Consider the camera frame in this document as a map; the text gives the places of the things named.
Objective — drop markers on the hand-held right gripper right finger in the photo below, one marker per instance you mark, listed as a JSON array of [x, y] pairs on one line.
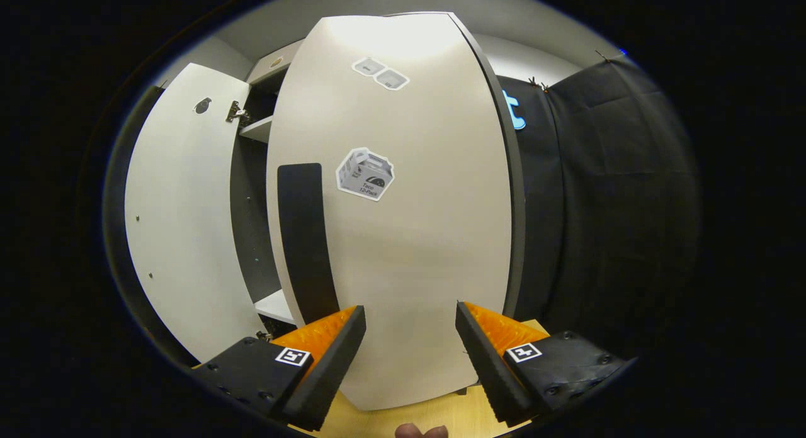
[[486, 369]]

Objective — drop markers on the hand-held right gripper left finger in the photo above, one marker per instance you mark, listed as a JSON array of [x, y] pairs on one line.
[[334, 369]]

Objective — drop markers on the white cabinet door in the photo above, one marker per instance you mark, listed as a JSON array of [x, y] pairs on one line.
[[428, 236], [182, 224]]

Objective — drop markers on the white and grey cabinet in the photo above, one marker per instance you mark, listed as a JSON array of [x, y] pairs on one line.
[[252, 236]]

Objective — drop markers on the white cabinet shelf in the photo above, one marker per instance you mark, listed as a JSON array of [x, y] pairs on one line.
[[258, 129], [276, 307]]

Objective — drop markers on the metal door hinge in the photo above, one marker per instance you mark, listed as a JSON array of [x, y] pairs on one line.
[[238, 112]]

